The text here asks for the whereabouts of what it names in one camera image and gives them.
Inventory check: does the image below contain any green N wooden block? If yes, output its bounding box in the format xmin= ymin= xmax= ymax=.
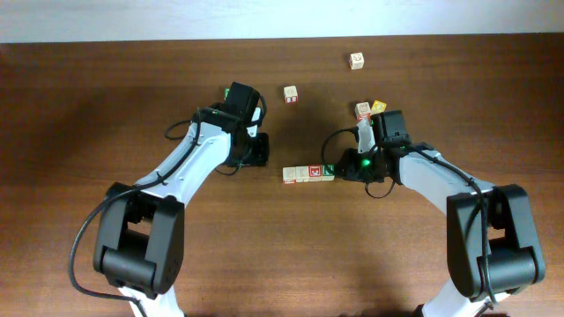
xmin=322 ymin=165 xmax=335 ymax=181

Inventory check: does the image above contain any wooden block red E face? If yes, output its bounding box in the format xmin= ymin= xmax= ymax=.
xmin=308 ymin=165 xmax=323 ymax=181

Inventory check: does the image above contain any wooden block red bottom face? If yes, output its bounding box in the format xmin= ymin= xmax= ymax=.
xmin=283 ymin=166 xmax=296 ymax=184

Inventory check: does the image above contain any wooden block letter I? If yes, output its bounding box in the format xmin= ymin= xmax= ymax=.
xmin=295 ymin=166 xmax=309 ymax=182

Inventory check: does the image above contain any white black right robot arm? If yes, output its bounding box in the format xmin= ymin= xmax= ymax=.
xmin=329 ymin=110 xmax=546 ymax=316

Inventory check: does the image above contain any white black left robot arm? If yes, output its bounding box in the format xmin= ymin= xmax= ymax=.
xmin=93 ymin=83 xmax=269 ymax=316

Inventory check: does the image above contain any wooden block beside yellow block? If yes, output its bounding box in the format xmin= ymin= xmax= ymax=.
xmin=354 ymin=102 xmax=372 ymax=121

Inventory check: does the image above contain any wooden block number six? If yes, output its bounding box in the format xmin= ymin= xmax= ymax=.
xmin=283 ymin=85 xmax=299 ymax=104

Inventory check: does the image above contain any far wooden block red face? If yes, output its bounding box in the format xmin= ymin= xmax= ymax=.
xmin=349 ymin=52 xmax=365 ymax=70

